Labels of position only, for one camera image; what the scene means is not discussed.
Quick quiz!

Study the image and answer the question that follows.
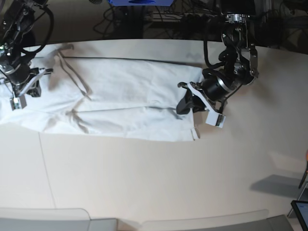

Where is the grey chair left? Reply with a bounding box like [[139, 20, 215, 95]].
[[0, 208, 117, 231]]

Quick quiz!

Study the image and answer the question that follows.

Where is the blue box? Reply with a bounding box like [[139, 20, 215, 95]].
[[108, 0, 173, 6]]

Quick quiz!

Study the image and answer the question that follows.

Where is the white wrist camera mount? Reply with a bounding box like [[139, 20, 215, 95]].
[[178, 82, 226, 128], [0, 68, 53, 111]]

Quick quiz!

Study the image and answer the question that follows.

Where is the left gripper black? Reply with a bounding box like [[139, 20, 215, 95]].
[[176, 76, 235, 115]]

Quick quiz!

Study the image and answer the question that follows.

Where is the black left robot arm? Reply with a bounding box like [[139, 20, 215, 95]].
[[192, 0, 258, 113]]

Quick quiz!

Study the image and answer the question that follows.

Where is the black tripod leg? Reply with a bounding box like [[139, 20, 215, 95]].
[[298, 152, 308, 189]]

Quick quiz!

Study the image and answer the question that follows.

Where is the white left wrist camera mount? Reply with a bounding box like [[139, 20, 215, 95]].
[[178, 82, 226, 128]]

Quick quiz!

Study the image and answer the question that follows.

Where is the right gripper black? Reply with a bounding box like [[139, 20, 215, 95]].
[[3, 64, 41, 98]]

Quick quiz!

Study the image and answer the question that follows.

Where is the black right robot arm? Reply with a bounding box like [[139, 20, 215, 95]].
[[0, 0, 54, 97]]

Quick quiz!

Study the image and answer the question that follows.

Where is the white T-shirt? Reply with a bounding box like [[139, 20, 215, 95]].
[[0, 50, 202, 141]]

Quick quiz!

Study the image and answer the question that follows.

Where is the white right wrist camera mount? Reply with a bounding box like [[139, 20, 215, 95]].
[[0, 68, 53, 111]]

